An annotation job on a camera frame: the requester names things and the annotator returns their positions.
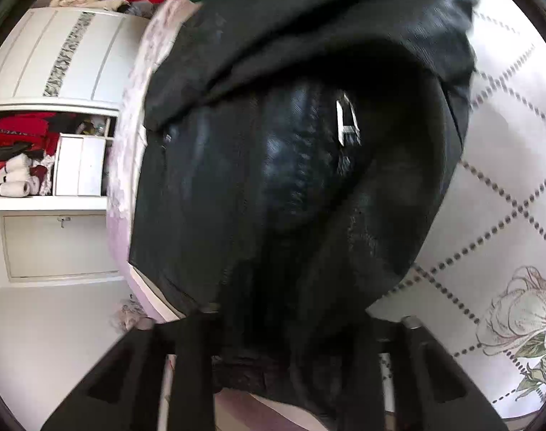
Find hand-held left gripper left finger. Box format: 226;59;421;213
40;309;221;431

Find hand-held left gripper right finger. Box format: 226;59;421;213
340;315;512;431

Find black leather jacket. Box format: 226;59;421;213
128;0;491;423

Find red folded clothes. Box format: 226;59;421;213
0;114;62;177

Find fuzzy grey slipper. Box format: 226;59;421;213
108;294;153;334

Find white quilted floral bedsheet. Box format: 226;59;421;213
366;0;546;419

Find white storage box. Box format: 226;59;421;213
53;133;108;197

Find small bottles on shelf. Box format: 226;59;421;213
74;116;108;138

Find white rolled socks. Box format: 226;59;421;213
0;154;44;198

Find white wardrobe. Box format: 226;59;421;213
0;5;153;289

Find beige bundle atop wardrobe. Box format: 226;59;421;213
48;0;153;19

